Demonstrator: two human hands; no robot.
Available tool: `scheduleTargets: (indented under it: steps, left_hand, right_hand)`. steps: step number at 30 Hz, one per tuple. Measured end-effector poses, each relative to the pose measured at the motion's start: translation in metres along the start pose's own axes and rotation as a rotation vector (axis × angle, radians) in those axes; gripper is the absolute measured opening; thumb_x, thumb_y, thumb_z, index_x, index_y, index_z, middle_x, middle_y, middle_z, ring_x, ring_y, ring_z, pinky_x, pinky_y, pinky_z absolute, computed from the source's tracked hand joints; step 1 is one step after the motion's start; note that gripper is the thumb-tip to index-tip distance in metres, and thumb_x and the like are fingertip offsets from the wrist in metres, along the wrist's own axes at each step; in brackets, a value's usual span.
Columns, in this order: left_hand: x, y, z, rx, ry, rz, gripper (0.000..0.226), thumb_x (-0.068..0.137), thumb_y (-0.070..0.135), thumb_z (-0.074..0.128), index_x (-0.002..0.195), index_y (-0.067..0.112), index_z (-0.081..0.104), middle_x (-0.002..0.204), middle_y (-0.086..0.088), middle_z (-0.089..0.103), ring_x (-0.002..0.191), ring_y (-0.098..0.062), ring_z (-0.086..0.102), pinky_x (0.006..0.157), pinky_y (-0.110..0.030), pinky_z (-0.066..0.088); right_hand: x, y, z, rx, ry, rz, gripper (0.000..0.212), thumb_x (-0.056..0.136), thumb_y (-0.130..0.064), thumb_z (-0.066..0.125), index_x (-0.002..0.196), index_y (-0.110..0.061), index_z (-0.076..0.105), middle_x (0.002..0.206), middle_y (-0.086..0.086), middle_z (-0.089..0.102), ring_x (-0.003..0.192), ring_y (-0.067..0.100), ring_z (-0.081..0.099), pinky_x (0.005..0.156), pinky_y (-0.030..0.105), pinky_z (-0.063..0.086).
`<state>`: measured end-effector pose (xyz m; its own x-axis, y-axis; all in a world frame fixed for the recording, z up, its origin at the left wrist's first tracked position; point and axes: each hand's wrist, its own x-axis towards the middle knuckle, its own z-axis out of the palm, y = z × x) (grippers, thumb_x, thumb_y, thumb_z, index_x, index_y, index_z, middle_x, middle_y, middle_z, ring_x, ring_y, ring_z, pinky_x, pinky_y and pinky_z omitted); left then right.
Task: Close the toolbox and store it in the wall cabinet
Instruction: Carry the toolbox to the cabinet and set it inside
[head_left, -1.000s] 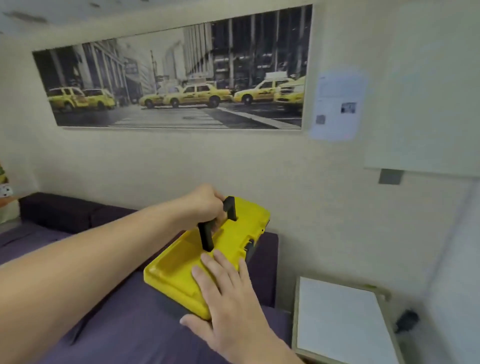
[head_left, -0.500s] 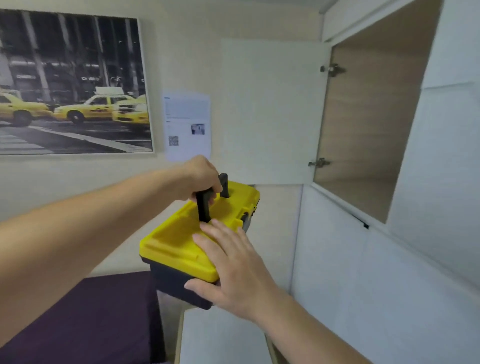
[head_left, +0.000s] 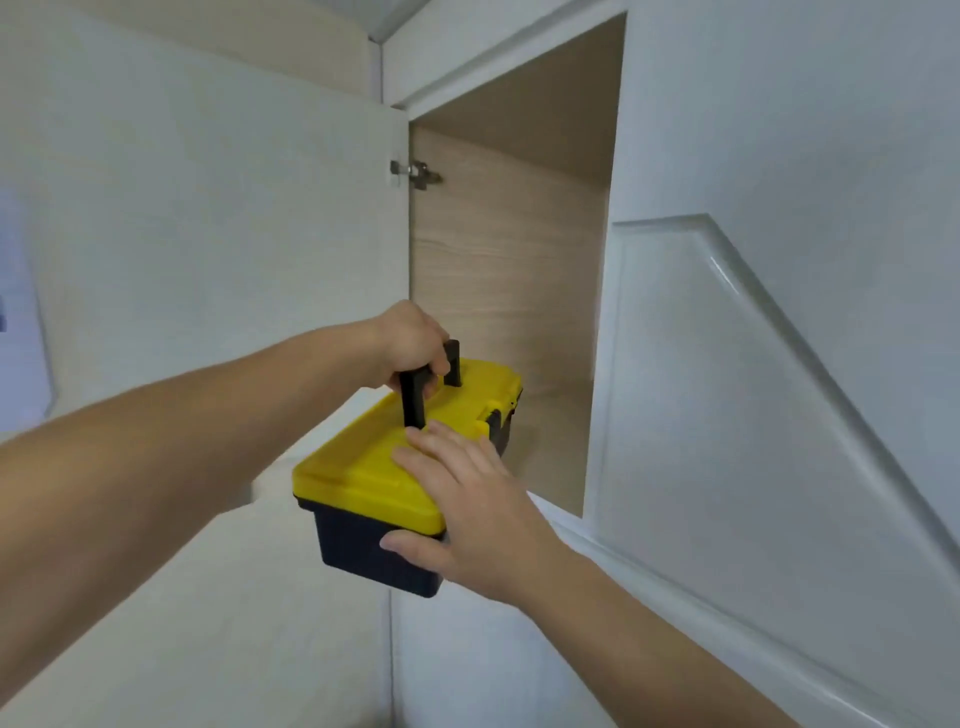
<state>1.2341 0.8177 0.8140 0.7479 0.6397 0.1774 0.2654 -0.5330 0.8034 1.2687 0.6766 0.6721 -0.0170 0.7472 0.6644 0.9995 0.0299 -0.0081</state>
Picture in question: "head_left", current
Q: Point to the wooden cabinet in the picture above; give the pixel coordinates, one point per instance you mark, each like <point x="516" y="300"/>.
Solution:
<point x="517" y="277"/>

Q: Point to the person's right forearm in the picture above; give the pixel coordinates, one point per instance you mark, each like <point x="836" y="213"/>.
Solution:
<point x="645" y="652"/>

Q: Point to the white cabinet door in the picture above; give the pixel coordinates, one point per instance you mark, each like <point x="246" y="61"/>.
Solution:
<point x="202" y="247"/>

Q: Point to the metal cabinet hinge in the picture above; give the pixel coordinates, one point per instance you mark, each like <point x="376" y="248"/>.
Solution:
<point x="415" y="175"/>

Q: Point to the person's right thumb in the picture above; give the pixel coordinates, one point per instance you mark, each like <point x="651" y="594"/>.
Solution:
<point x="412" y="546"/>

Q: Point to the person's right middle finger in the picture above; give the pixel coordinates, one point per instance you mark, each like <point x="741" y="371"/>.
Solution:
<point x="442" y="446"/>

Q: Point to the person's left forearm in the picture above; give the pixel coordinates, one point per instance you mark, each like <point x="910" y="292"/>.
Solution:
<point x="165" y="465"/>

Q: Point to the yellow and black toolbox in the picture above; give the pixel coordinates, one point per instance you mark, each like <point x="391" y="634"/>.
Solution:
<point x="390" y="465"/>

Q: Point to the person's left hand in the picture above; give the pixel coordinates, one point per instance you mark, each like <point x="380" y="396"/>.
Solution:
<point x="405" y="337"/>

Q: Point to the person's right hand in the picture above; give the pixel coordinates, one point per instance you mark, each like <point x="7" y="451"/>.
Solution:
<point x="480" y="517"/>

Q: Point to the person's left fingers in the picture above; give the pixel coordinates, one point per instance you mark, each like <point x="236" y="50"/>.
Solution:
<point x="427" y="364"/>

